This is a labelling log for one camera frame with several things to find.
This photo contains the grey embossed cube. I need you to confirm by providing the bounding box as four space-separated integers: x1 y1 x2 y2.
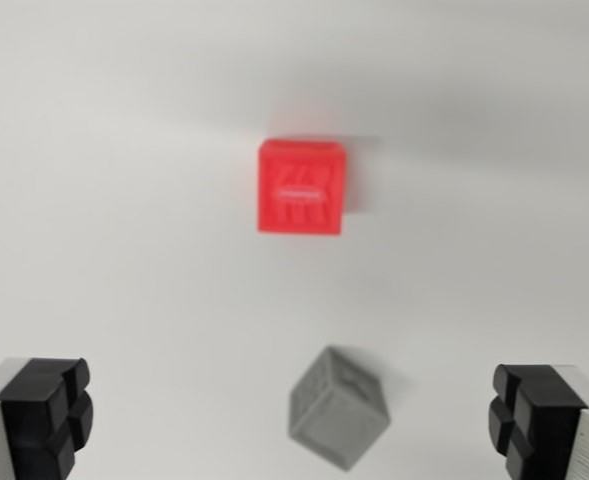
287 344 393 473

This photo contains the red embossed cube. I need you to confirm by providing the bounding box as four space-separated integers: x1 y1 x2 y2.
256 137 350 237

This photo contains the black padded gripper right finger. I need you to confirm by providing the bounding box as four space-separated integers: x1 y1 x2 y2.
487 363 589 480

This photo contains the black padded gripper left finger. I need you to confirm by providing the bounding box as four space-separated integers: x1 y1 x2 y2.
0 356 95 480

